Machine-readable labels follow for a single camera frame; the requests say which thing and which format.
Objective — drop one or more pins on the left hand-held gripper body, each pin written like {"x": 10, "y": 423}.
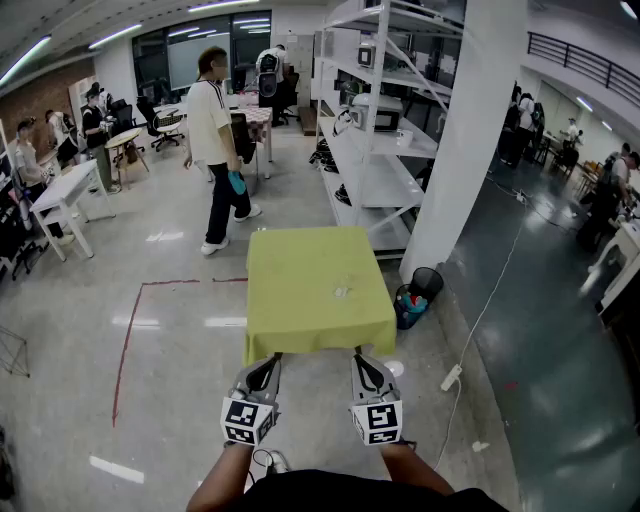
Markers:
{"x": 242, "y": 417}

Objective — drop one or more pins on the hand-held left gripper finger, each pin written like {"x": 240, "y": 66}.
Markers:
{"x": 276, "y": 380}
{"x": 245, "y": 376}

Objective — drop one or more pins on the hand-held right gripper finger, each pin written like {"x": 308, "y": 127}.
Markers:
{"x": 386, "y": 379}
{"x": 357, "y": 385}

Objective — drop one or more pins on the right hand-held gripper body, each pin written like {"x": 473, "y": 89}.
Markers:
{"x": 382, "y": 420}

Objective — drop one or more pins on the small clear glass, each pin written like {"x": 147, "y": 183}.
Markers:
{"x": 341, "y": 292}

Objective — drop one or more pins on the person's right forearm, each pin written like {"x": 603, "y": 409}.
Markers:
{"x": 412, "y": 467}

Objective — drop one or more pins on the person's left forearm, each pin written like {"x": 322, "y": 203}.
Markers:
{"x": 220, "y": 480}

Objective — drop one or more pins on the person's white left shoe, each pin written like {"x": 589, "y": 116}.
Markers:
{"x": 279, "y": 461}

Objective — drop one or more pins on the blue trash bag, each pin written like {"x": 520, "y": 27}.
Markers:
{"x": 407, "y": 315}

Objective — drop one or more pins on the person's black clothing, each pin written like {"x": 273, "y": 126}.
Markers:
{"x": 360, "y": 492}

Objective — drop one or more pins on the green cloth covered table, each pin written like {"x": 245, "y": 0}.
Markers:
{"x": 300, "y": 280}

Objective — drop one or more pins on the black mesh waste bin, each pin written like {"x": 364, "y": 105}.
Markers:
{"x": 427, "y": 282}

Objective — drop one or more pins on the red floor tape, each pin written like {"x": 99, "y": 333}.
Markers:
{"x": 130, "y": 330}

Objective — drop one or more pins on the black shelf item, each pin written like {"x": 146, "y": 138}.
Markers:
{"x": 343, "y": 195}

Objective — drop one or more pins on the teal handheld item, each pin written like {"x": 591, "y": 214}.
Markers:
{"x": 238, "y": 182}

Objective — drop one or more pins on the white metal shelf rack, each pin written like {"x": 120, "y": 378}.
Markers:
{"x": 380, "y": 185}

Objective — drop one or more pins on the black cantilever chair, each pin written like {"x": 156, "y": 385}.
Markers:
{"x": 244, "y": 137}

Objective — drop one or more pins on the white mug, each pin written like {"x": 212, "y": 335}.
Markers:
{"x": 405, "y": 137}

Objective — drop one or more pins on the checkered cloth table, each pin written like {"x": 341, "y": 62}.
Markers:
{"x": 260, "y": 120}

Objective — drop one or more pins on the white and black headset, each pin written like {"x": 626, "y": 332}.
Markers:
{"x": 341, "y": 122}

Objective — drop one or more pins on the white microwave oven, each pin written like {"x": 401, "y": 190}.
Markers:
{"x": 382, "y": 117}

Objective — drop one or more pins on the white desk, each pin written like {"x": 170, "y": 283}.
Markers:
{"x": 62, "y": 187}

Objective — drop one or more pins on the white curved leg table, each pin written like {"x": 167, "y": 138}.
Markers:
{"x": 620, "y": 260}

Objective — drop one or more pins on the small white box appliance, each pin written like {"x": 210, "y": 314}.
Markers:
{"x": 356, "y": 117}

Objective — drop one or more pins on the patterned back office chair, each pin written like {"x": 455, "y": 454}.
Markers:
{"x": 167, "y": 122}

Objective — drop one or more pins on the round wooden table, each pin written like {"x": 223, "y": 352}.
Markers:
{"x": 122, "y": 137}

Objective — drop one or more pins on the black office chair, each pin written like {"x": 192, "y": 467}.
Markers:
{"x": 145, "y": 112}

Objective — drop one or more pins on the white box with black square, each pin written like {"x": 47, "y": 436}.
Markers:
{"x": 366, "y": 56}

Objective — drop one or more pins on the black railing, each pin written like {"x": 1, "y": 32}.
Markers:
{"x": 590, "y": 60}

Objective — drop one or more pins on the long ceiling light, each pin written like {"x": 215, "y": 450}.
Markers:
{"x": 25, "y": 57}

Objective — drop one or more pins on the dark glass window wall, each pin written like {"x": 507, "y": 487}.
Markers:
{"x": 150, "y": 55}

